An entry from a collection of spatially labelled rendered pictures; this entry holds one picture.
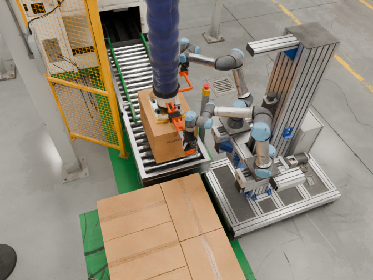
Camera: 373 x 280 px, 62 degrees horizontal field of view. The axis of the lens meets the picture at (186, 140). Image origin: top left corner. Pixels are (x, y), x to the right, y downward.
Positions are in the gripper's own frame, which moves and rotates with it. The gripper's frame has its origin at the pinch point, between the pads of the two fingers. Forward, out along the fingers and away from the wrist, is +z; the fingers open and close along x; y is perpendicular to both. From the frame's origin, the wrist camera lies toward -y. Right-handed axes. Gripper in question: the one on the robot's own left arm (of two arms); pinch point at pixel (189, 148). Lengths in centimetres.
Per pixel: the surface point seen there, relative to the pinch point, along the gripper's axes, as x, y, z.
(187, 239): 15, -42, 67
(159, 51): 7, 51, -54
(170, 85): 0, 50, -21
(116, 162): 54, 94, 121
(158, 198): 27, 3, 67
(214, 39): -160, 298, 117
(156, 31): 9, 51, -70
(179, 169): 0, 23, 61
